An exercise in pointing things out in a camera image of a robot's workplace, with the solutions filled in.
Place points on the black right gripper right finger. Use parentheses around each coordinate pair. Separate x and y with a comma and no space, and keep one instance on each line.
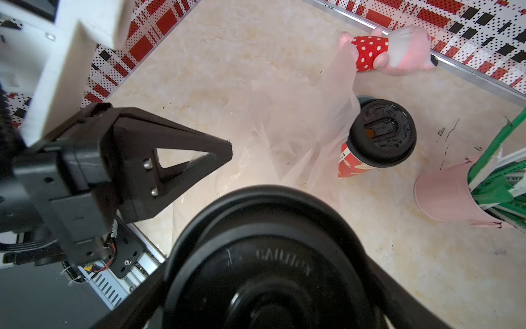
(402,309)

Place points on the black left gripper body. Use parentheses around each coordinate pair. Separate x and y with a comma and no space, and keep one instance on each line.
(63,193)

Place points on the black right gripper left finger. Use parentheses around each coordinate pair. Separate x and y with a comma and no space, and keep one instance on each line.
(137,309)

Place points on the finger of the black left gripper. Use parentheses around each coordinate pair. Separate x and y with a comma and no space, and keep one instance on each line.
(147,160)

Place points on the red milk tea cup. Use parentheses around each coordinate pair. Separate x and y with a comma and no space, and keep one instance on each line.
(382,136)
(269,257)

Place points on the clear plastic carrier bag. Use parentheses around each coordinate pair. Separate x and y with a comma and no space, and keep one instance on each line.
(283,133)

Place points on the pink metal straw bucket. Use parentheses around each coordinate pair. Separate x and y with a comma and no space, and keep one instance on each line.
(444,196)

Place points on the green wrapped straw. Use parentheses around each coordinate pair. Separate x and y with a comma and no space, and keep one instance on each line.
(474,175)

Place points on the wide white wrapped straw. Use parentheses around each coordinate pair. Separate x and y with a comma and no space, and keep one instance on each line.
(499,166)

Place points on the pink plush toy red dress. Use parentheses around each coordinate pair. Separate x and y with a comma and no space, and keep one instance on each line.
(402,52)

